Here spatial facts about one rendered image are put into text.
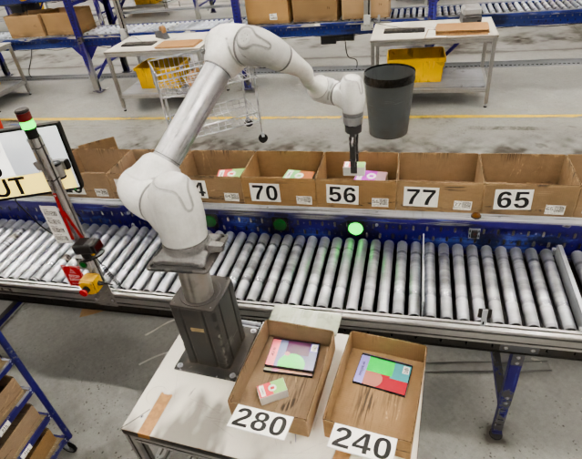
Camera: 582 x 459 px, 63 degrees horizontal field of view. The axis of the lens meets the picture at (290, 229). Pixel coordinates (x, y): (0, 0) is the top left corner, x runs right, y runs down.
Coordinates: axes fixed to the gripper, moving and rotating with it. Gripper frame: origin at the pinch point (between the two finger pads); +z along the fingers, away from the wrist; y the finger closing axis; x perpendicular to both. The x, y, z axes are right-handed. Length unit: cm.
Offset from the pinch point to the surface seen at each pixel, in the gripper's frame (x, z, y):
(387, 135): -1, 109, 259
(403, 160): -21.4, 14.1, 29.7
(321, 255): 15.0, 39.3, -21.1
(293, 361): 14, 36, -87
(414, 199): -28.2, 19.5, 0.8
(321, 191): 16.8, 16.4, 1.0
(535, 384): -94, 115, -25
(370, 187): -7.1, 13.0, 0.9
